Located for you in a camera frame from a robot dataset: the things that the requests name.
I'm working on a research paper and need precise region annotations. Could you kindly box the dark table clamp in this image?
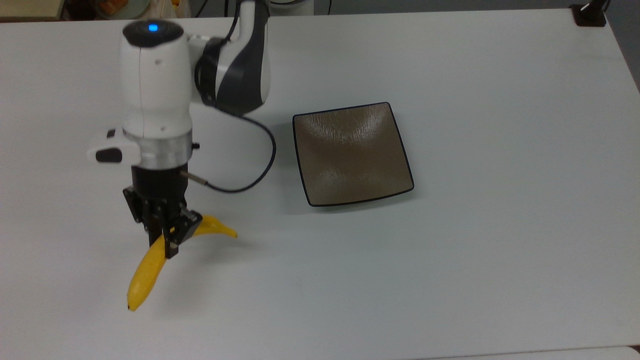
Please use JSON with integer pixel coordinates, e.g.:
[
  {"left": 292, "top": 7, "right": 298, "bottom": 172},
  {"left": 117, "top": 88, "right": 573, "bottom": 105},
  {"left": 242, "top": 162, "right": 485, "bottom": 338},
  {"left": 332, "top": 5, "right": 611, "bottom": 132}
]
[{"left": 571, "top": 0, "right": 612, "bottom": 28}]

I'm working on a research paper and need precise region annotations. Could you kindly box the square brown ceramic plate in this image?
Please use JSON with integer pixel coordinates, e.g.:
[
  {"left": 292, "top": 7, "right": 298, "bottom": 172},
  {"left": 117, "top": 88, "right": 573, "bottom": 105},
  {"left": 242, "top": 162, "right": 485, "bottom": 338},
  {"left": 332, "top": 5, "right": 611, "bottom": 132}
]
[{"left": 292, "top": 101, "right": 415, "bottom": 208}]

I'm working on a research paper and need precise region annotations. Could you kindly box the pale plastic bag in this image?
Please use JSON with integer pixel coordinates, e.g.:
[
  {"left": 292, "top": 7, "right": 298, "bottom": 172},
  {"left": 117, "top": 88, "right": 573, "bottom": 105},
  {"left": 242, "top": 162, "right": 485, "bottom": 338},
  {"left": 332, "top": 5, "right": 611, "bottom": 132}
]
[{"left": 150, "top": 0, "right": 193, "bottom": 19}]

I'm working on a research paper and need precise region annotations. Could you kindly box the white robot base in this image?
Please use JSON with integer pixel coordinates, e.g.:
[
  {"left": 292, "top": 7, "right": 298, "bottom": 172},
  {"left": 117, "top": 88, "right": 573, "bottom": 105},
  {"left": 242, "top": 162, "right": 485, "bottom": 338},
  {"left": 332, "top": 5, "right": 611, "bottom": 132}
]
[{"left": 269, "top": 0, "right": 317, "bottom": 17}]

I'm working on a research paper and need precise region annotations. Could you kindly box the yellow banana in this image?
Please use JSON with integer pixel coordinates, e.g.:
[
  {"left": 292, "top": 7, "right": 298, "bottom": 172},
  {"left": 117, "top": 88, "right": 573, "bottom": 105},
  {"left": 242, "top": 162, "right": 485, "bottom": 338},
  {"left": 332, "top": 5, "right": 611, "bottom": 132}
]
[{"left": 126, "top": 215, "right": 239, "bottom": 312}]

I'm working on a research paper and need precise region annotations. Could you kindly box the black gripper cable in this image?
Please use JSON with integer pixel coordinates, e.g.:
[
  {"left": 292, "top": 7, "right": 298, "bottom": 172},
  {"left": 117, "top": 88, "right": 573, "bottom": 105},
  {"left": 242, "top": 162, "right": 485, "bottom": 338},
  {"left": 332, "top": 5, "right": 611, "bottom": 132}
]
[{"left": 179, "top": 105, "right": 277, "bottom": 194}]

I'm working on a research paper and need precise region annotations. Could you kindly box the bowl with orange contents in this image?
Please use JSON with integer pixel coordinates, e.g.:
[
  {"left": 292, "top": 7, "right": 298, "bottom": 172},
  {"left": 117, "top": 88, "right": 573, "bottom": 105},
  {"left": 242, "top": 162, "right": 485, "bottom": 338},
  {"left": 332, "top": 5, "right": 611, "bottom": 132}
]
[{"left": 96, "top": 0, "right": 151, "bottom": 20}]

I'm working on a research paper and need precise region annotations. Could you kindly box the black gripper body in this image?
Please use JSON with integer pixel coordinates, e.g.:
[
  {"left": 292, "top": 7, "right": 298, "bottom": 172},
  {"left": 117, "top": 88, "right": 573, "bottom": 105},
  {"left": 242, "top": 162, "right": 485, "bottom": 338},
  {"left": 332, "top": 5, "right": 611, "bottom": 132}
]
[{"left": 122, "top": 163, "right": 191, "bottom": 233}]

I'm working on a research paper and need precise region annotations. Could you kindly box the wooden shelf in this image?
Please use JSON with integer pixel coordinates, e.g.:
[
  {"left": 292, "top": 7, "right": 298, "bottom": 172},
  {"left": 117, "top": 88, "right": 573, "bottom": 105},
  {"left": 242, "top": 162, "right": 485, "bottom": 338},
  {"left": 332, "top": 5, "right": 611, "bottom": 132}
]
[{"left": 0, "top": 0, "right": 66, "bottom": 23}]

